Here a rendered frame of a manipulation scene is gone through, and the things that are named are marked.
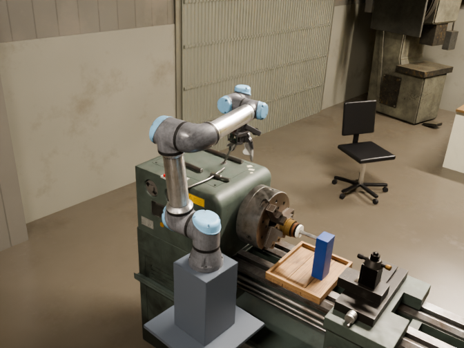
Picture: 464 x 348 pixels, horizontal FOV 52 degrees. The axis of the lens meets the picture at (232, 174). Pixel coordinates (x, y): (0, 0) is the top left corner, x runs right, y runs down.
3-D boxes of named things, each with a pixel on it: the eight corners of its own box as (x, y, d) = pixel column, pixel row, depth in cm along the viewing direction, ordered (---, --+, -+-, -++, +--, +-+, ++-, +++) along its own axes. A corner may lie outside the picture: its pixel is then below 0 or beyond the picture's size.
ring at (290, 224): (277, 220, 235) (294, 226, 230) (287, 213, 241) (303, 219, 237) (276, 236, 239) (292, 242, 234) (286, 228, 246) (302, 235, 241)
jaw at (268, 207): (264, 219, 241) (259, 206, 232) (269, 212, 243) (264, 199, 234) (283, 227, 235) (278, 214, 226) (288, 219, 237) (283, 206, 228)
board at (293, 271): (264, 278, 235) (265, 271, 233) (300, 246, 261) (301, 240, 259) (319, 304, 219) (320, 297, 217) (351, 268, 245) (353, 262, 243)
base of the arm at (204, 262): (206, 277, 196) (206, 257, 192) (181, 262, 205) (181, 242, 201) (230, 262, 206) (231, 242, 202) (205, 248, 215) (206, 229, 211)
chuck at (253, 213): (236, 249, 239) (248, 190, 231) (268, 236, 264) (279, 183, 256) (250, 256, 234) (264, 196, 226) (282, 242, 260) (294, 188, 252)
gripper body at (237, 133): (226, 141, 227) (227, 117, 222) (240, 138, 232) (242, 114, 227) (237, 146, 222) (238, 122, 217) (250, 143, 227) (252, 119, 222)
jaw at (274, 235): (268, 224, 247) (261, 246, 247) (264, 224, 242) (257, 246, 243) (286, 232, 241) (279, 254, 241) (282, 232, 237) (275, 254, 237)
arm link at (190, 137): (198, 134, 166) (270, 96, 202) (175, 128, 172) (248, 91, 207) (199, 164, 172) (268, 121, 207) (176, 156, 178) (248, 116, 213)
